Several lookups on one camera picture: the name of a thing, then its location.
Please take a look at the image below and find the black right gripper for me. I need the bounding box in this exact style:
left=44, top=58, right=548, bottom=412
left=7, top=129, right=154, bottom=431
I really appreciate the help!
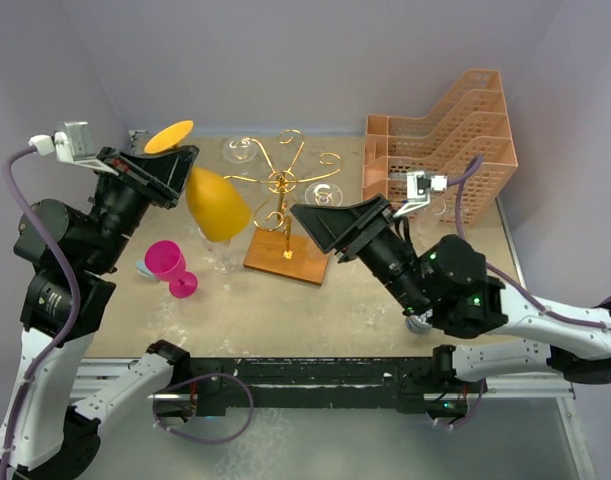
left=290, top=193, right=430, bottom=315

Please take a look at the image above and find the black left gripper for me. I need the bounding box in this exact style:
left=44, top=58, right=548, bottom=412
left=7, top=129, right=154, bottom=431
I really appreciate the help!
left=87, top=143, right=199, bottom=270

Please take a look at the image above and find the clear wine glass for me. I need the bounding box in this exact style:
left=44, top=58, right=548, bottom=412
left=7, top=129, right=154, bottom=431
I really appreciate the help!
left=222, top=136, right=259, bottom=164
left=304, top=182, right=344, bottom=207

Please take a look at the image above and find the yellow plastic goblet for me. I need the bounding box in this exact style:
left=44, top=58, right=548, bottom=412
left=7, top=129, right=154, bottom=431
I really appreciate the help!
left=144, top=119, right=251, bottom=243

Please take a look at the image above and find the clear wine glass front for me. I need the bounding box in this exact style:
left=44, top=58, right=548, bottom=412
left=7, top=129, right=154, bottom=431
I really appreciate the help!
left=222, top=136, right=259, bottom=164

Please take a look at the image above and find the clear champagne flute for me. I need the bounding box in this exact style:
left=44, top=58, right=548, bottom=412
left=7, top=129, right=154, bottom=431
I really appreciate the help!
left=416, top=197, right=447, bottom=235

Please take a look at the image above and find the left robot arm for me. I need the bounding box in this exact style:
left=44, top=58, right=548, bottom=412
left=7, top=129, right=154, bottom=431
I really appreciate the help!
left=0, top=146, right=199, bottom=479

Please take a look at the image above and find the gold wine glass rack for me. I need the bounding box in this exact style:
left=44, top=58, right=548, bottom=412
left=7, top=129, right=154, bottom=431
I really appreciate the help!
left=228, top=129, right=344, bottom=286

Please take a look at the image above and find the pink plastic goblet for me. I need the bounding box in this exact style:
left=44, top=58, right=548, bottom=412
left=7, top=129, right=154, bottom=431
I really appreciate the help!
left=144, top=240, right=199, bottom=299

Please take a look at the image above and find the small blue object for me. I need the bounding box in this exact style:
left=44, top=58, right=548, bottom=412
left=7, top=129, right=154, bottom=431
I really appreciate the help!
left=135, top=260, right=158, bottom=282

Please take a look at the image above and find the blue white patterned tin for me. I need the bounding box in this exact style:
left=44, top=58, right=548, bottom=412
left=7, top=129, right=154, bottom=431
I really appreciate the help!
left=405, top=316, right=432, bottom=335

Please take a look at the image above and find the peach plastic file organizer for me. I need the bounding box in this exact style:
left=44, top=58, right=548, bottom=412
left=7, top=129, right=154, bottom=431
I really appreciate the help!
left=362, top=69, right=518, bottom=226

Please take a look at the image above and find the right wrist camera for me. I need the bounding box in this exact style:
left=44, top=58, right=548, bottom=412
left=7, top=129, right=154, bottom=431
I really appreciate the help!
left=393, top=171, right=448, bottom=219

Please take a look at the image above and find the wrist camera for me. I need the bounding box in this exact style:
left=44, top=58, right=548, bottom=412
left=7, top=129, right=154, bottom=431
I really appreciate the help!
left=28, top=121, right=105, bottom=171
left=393, top=171, right=448, bottom=219

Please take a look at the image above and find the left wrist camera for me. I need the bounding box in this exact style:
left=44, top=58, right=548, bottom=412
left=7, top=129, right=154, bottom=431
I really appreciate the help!
left=28, top=121, right=105, bottom=171

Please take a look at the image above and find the black base frame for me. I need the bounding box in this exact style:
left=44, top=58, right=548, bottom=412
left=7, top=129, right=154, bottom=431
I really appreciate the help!
left=155, top=357, right=477, bottom=419

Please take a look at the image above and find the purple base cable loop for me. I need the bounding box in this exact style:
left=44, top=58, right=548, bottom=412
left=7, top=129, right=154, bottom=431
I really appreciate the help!
left=153, top=375, right=256, bottom=444

